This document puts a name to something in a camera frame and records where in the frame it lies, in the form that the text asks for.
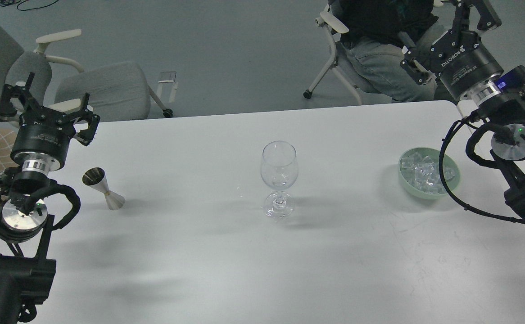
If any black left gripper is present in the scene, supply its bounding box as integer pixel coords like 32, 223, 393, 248
0, 72, 100, 171

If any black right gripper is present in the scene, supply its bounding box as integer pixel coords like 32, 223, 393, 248
397, 0, 505, 102

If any steel cocktail jigger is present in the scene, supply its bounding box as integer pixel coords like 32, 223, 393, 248
82, 167, 126, 211

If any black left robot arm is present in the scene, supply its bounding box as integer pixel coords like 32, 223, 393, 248
0, 72, 100, 324

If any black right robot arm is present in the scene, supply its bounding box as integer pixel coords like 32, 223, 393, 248
398, 0, 525, 225

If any pile of ice cubes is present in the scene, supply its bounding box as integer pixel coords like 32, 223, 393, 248
399, 150, 447, 196

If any clear wine glass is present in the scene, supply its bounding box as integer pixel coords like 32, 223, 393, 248
260, 141, 299, 219

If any grey office chair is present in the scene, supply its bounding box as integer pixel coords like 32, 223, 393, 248
0, 26, 173, 122

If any seated person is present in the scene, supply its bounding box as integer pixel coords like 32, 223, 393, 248
329, 0, 459, 103

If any white office chair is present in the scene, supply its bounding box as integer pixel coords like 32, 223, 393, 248
303, 0, 425, 106

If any green bowl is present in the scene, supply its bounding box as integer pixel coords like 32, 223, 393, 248
398, 147, 448, 200

